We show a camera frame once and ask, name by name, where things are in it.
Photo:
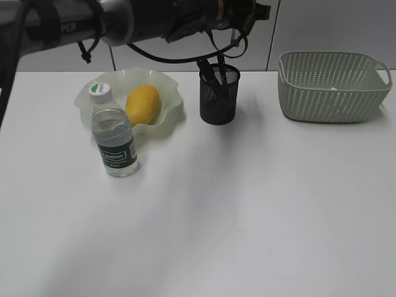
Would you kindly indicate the yellow mango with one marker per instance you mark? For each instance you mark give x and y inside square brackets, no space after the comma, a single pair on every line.
[142,105]

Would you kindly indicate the light green plastic basket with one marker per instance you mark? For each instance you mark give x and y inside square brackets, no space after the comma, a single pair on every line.
[306,77]

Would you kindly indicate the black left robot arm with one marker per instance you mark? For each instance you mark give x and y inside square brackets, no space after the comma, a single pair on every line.
[32,26]

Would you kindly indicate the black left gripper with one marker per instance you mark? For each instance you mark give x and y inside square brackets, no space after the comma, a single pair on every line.
[241,15]

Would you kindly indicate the clear water bottle green label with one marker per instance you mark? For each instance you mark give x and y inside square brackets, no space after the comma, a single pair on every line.
[112,132]

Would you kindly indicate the black marker pen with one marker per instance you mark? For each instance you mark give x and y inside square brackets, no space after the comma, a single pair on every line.
[206,71]
[222,68]

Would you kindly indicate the black mesh pen holder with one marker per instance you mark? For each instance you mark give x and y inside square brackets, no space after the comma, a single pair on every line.
[217,98]

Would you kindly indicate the frosted green wavy plate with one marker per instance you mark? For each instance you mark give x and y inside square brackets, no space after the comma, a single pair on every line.
[122,83]

